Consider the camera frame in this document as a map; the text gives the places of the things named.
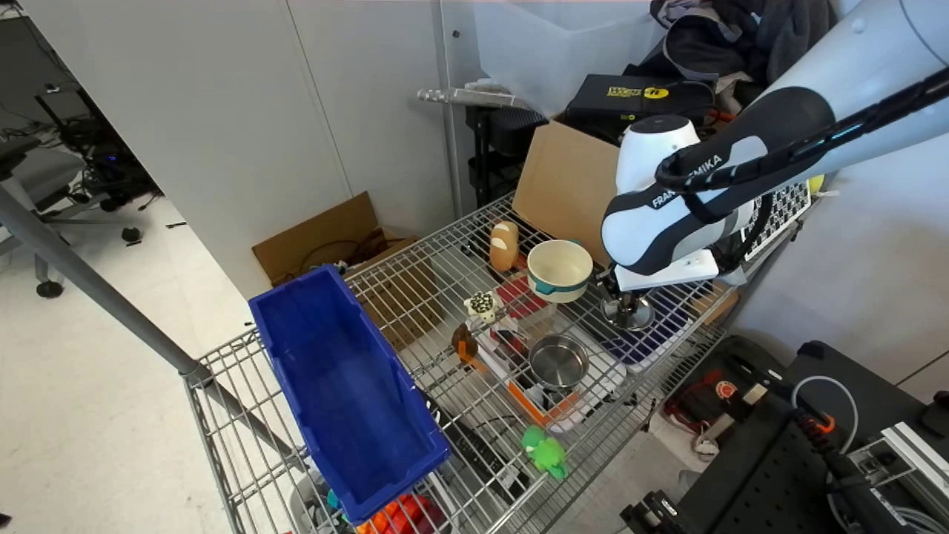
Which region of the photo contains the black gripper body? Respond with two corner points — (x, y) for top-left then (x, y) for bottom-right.
(600, 270), (648, 299)

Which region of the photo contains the small steel pot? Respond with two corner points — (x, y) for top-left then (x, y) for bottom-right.
(529, 333), (593, 394)

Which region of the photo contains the cream bowl with teal rim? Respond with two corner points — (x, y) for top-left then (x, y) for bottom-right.
(525, 238), (596, 307)

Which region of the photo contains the large open cardboard box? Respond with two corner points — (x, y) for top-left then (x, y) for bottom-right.
(511, 120), (623, 268)

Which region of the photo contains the red orange tray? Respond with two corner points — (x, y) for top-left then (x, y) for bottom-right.
(473, 270), (621, 430)

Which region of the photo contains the small pale box toy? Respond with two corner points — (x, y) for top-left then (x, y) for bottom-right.
(464, 289), (511, 329)

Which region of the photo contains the green plastic toy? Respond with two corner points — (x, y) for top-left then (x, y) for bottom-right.
(519, 425), (574, 483)

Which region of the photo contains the black bag with yellow logo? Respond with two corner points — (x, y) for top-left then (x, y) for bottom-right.
(554, 71), (717, 136)

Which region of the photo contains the orange black clamp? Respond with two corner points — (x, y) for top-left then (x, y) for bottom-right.
(784, 390), (855, 468)

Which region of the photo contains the clear plastic storage bin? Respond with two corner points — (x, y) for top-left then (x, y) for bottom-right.
(473, 0), (667, 114)

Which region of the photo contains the flat brown cardboard box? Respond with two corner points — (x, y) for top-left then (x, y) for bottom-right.
(250, 191), (439, 350)

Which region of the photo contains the blue plastic bin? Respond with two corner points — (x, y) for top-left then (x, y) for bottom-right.
(247, 265), (455, 529)

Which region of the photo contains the orange round object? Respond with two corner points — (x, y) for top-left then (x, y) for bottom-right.
(356, 491), (448, 534)

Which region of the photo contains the grey metal pole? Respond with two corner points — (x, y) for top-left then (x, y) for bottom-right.
(0, 188), (299, 458)

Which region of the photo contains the black office chair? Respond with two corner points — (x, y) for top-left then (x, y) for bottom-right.
(0, 83), (166, 299)

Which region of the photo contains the brown copper handled utensil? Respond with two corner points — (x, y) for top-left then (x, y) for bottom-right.
(451, 321), (483, 369)

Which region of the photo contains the white wire rack shelf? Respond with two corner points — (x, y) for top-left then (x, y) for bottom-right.
(184, 181), (817, 534)

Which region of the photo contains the silver aluminium rail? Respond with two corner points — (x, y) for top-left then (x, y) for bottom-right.
(848, 418), (949, 508)

